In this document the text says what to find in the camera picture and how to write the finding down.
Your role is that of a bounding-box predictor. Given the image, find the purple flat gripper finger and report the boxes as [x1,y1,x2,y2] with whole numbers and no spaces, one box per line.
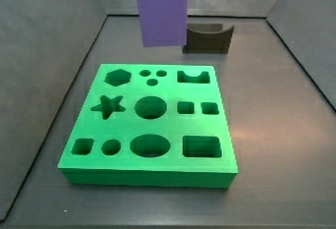
[136,0,188,47]

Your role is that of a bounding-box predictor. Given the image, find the dark grey arch block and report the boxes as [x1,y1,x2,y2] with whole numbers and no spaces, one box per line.
[183,24,235,54]

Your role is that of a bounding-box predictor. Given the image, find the green shape sorter board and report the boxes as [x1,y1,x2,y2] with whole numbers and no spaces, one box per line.
[58,64,239,188]

